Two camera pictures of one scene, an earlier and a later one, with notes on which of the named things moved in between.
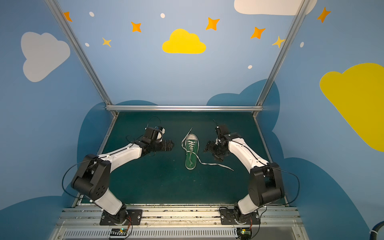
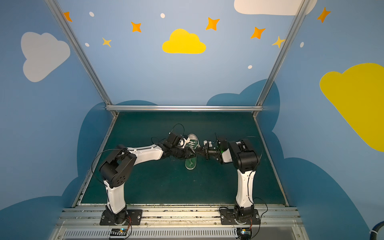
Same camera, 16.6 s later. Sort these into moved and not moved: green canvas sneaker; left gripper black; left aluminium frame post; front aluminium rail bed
Moved: left gripper black
Not moved: green canvas sneaker; front aluminium rail bed; left aluminium frame post
